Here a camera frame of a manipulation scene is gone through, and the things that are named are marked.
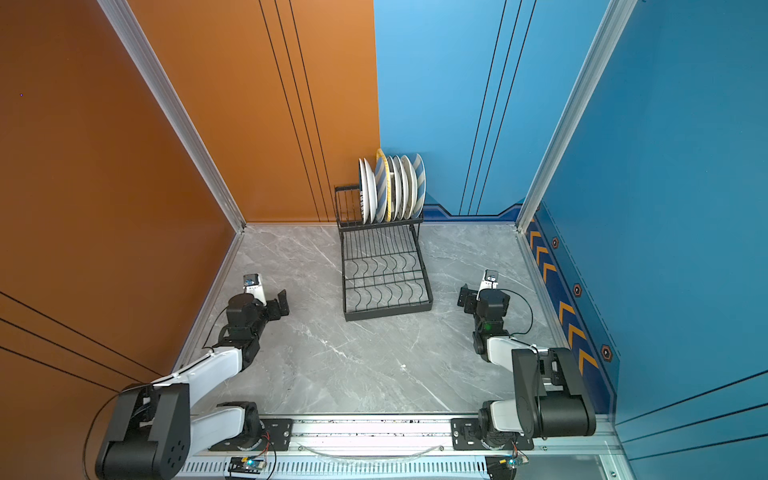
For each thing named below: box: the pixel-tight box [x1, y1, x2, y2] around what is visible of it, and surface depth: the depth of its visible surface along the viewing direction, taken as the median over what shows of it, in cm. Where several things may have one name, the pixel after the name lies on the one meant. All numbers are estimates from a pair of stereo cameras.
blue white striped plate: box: [413, 153, 427, 219], surface depth 88 cm
